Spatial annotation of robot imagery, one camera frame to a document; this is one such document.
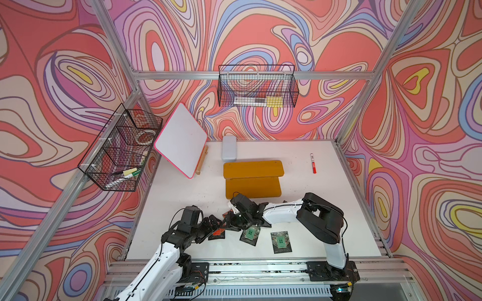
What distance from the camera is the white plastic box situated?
113 cm

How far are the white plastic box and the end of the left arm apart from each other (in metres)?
0.43

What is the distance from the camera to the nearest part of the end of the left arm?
71 cm
